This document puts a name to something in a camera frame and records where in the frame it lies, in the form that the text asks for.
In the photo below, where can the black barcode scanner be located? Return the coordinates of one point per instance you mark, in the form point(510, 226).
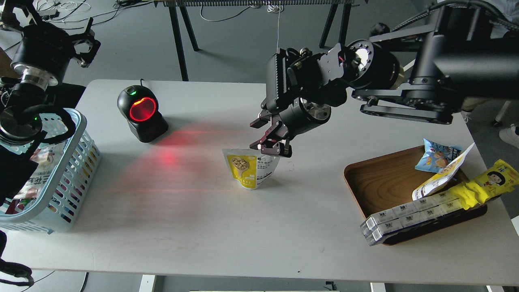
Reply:
point(140, 108)

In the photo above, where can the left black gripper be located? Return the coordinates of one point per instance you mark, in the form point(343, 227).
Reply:
point(42, 50)

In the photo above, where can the light blue plastic basket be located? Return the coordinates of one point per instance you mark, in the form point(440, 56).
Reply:
point(57, 207)

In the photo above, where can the red white snack bag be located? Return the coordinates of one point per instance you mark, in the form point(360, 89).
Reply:
point(47, 158)

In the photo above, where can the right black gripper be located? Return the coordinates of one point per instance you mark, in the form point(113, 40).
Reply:
point(300, 117)

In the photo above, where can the yellow cartoon snack pack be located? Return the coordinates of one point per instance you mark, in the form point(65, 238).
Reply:
point(497, 180)

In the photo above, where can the blue snack bag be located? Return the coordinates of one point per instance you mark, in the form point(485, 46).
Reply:
point(436, 156)

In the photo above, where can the black leg background table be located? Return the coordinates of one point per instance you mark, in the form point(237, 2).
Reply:
point(256, 33)

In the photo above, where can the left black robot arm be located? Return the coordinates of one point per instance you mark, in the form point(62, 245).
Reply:
point(38, 110)

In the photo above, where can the brown wooden tray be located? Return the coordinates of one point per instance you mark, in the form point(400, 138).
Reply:
point(383, 182)

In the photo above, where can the yellow white snack pouch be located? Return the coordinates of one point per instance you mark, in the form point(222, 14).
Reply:
point(249, 167)

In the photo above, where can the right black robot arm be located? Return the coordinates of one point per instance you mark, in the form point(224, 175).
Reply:
point(421, 70)

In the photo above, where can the long white box pack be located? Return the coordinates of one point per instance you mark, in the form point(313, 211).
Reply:
point(408, 216)

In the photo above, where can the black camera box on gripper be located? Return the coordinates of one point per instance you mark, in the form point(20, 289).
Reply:
point(278, 95)

